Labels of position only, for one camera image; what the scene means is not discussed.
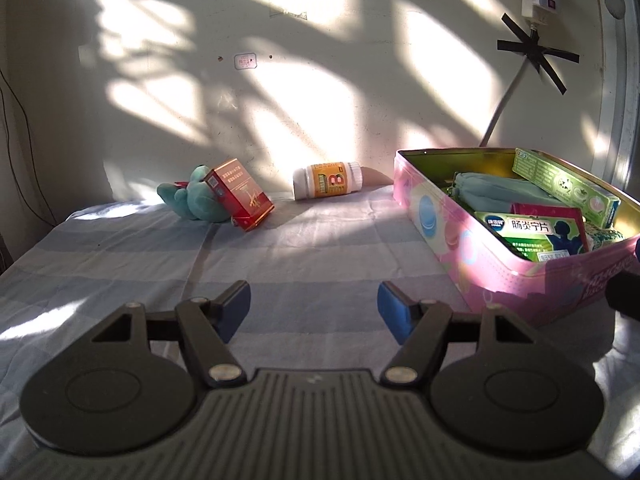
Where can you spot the red carton box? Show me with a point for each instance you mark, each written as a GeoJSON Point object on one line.
{"type": "Point", "coordinates": [240, 195]}

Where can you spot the teal plush toy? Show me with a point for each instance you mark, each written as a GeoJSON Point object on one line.
{"type": "Point", "coordinates": [195, 200]}

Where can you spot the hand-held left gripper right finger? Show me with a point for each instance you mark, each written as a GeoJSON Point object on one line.
{"type": "Point", "coordinates": [395, 312]}

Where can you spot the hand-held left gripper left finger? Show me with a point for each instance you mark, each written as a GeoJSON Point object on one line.
{"type": "Point", "coordinates": [232, 310]}

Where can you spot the black tape cross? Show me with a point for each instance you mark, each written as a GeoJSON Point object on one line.
{"type": "Point", "coordinates": [532, 50]}

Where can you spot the green wipes packet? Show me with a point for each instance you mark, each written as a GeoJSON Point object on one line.
{"type": "Point", "coordinates": [602, 237]}

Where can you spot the dark red box in tin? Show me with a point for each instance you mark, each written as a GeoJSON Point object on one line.
{"type": "Point", "coordinates": [535, 209]}

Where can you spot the pink tin box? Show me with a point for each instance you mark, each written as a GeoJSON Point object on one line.
{"type": "Point", "coordinates": [440, 220]}

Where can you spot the green medicine box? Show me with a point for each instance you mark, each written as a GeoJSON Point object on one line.
{"type": "Point", "coordinates": [525, 232]}

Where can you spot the small white wall sticker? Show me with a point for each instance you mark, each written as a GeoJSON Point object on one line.
{"type": "Point", "coordinates": [245, 61]}

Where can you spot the white door frame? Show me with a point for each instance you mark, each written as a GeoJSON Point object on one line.
{"type": "Point", "coordinates": [625, 110]}

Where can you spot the teal cloth pouch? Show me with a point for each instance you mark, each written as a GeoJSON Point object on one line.
{"type": "Point", "coordinates": [495, 187]}

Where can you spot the green toothpaste box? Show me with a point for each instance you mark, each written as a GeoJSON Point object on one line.
{"type": "Point", "coordinates": [565, 185]}

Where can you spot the white bottle orange label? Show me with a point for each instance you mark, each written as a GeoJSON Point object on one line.
{"type": "Point", "coordinates": [325, 180]}

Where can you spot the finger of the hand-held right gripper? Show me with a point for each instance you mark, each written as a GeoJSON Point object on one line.
{"type": "Point", "coordinates": [626, 295]}

